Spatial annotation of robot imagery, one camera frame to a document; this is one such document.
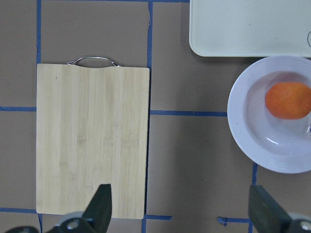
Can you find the white round plate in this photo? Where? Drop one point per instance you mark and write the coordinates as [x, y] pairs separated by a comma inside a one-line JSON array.
[[276, 144]]

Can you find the wooden cutting board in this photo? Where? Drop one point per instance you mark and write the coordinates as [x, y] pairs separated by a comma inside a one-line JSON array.
[[91, 129]]

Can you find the cream bear tray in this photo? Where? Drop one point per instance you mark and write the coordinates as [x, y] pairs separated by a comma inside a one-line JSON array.
[[250, 28]]

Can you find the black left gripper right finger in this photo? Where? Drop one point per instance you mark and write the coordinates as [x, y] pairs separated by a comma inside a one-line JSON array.
[[267, 216]]

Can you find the orange fruit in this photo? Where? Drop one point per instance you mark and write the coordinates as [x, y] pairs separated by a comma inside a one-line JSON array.
[[289, 100]]

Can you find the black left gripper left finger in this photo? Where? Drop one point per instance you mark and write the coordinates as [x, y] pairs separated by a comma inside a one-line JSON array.
[[96, 217]]

